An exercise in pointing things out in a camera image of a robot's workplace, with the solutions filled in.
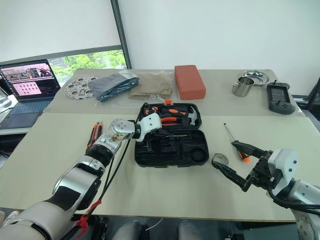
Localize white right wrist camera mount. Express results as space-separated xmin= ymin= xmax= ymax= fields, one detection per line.
xmin=266 ymin=148 xmax=299 ymax=196

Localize round perforated metal plate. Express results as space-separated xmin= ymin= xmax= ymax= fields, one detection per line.
xmin=64 ymin=75 xmax=101 ymax=101

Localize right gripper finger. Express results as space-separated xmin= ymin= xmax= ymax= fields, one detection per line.
xmin=230 ymin=140 xmax=267 ymax=159
xmin=213 ymin=161 xmax=251 ymax=193

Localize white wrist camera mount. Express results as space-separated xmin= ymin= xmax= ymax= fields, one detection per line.
xmin=135 ymin=112 xmax=164 ymax=143
xmin=266 ymin=148 xmax=299 ymax=196

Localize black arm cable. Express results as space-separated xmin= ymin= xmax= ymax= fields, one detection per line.
xmin=69 ymin=113 xmax=141 ymax=240
xmin=265 ymin=186 xmax=320 ymax=209

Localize bagged beige fabric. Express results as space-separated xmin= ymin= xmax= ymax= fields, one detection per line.
xmin=128 ymin=71 xmax=175 ymax=100

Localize black block under table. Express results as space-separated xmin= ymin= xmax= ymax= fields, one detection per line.
xmin=84 ymin=215 xmax=110 ymax=240

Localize bagged dark blue fabric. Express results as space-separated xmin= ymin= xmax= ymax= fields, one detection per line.
xmin=87 ymin=70 xmax=140 ymax=102

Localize dark window frame post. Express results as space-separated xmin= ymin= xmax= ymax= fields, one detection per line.
xmin=110 ymin=0 xmax=133 ymax=70

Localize white rounded object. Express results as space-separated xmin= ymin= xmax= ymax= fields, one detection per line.
xmin=0 ymin=88 xmax=19 ymax=113

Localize black frame stand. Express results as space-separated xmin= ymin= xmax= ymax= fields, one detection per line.
xmin=305 ymin=74 xmax=320 ymax=124

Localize orange red brick block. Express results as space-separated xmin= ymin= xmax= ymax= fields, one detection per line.
xmin=173 ymin=64 xmax=208 ymax=101

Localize black handheld remote controller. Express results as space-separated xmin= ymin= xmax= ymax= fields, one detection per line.
xmin=266 ymin=79 xmax=297 ymax=116

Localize black orange stubby handle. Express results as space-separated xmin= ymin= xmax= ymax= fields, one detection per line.
xmin=161 ymin=106 xmax=188 ymax=118

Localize orange black utility knife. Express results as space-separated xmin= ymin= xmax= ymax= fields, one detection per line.
xmin=85 ymin=122 xmax=100 ymax=152

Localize orange handled pliers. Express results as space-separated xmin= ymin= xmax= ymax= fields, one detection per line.
xmin=159 ymin=116 xmax=185 ymax=129

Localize black plastic tool case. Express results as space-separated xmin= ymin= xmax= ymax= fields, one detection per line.
xmin=134 ymin=99 xmax=210 ymax=169

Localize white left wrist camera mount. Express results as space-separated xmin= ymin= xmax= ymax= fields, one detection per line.
xmin=135 ymin=112 xmax=164 ymax=143

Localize open laptop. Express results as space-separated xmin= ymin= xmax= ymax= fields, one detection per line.
xmin=0 ymin=59 xmax=62 ymax=130

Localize silver claw hammer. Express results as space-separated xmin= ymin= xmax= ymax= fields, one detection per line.
xmin=185 ymin=104 xmax=200 ymax=127

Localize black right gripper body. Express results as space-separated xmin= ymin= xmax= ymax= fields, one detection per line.
xmin=242 ymin=149 xmax=276 ymax=193

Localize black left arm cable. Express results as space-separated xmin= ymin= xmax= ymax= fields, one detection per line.
xmin=69 ymin=113 xmax=141 ymax=240

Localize stainless steel cup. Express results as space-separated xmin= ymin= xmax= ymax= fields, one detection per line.
xmin=232 ymin=76 xmax=254 ymax=97

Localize stainless steel bowl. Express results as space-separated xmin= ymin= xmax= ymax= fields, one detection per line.
xmin=242 ymin=70 xmax=271 ymax=87

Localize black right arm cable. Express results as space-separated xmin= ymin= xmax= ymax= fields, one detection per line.
xmin=265 ymin=186 xmax=320 ymax=209

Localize thin white wire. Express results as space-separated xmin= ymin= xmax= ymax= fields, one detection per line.
xmin=146 ymin=217 xmax=164 ymax=231

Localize red tape cable tie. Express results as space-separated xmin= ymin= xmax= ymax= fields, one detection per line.
xmin=75 ymin=199 xmax=104 ymax=239

